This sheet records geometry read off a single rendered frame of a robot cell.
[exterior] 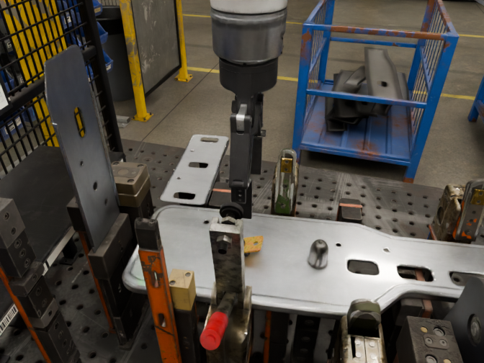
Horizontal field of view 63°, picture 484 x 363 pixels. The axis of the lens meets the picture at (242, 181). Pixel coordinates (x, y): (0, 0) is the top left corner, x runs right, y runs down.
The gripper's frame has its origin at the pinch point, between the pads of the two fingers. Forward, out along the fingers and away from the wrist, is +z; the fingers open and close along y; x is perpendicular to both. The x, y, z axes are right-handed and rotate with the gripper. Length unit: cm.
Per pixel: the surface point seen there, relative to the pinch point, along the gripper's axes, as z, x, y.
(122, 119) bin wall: 114, 135, 220
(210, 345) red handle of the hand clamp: 0.7, -0.2, -27.2
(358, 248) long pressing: 15.2, -19.8, 3.9
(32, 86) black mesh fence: 0, 55, 29
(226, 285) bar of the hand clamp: 4.9, 0.4, -16.2
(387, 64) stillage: 68, -67, 250
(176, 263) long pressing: 15.1, 11.6, -4.8
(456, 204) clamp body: 11.2, -38.0, 14.4
